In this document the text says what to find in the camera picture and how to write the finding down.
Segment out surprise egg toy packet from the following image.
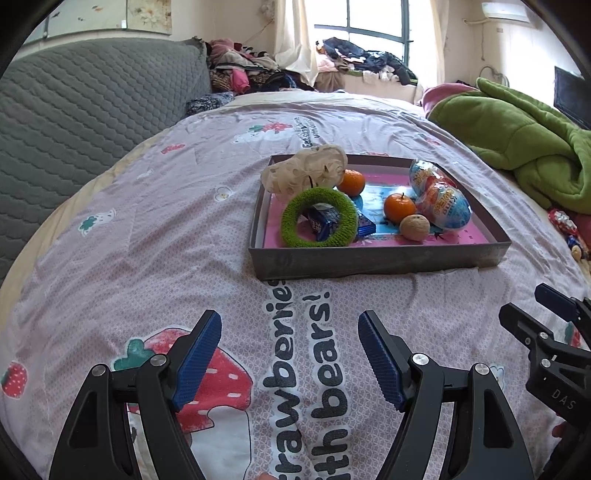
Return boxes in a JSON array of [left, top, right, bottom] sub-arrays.
[[409, 159, 457, 196]]

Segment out white air conditioner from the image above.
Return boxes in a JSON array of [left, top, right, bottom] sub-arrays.
[[481, 1, 530, 24]]

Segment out pink pillow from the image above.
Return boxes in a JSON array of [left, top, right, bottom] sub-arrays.
[[422, 83, 476, 115]]

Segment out blue snack packet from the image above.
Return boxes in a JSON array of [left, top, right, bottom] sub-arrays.
[[304, 203, 377, 241]]

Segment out cream curtain right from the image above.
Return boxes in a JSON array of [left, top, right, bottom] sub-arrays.
[[423, 0, 450, 87]]

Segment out small snacks pile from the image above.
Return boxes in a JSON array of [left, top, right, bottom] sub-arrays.
[[548, 208, 590, 263]]

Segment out brown walnut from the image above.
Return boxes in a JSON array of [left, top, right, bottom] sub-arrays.
[[399, 214, 431, 242]]

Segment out cream polka-dot scrunchie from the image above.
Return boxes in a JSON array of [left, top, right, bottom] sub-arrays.
[[260, 145, 349, 202]]

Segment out cream curtain left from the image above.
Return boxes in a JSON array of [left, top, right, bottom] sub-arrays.
[[274, 0, 318, 86]]

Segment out person's hand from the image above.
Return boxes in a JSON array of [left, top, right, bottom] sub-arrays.
[[552, 422, 568, 438]]

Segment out window with dark frame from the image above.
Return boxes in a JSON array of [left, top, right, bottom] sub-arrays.
[[311, 0, 412, 64]]

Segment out orange mandarin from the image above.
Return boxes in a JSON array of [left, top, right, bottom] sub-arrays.
[[384, 193, 417, 224], [337, 169, 366, 197]]

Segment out grey quilted headboard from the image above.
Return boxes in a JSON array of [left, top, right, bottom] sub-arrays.
[[1, 37, 211, 275]]

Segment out dark clothes on windowsill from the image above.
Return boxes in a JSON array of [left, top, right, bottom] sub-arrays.
[[317, 37, 419, 85]]

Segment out cream curtain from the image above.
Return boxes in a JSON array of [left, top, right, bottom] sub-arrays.
[[423, 0, 450, 87], [274, 0, 318, 86]]

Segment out floral wall painting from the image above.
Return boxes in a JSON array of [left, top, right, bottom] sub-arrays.
[[24, 0, 172, 45]]

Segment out green fuzzy ring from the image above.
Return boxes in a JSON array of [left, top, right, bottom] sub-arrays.
[[280, 186, 360, 248]]

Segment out green fleece blanket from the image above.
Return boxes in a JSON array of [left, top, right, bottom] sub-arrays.
[[427, 78, 590, 215]]

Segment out black wall television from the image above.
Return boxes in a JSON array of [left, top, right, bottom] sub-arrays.
[[554, 67, 591, 130]]

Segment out clothes pile by headboard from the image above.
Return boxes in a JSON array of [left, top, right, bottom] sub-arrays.
[[205, 39, 315, 96]]

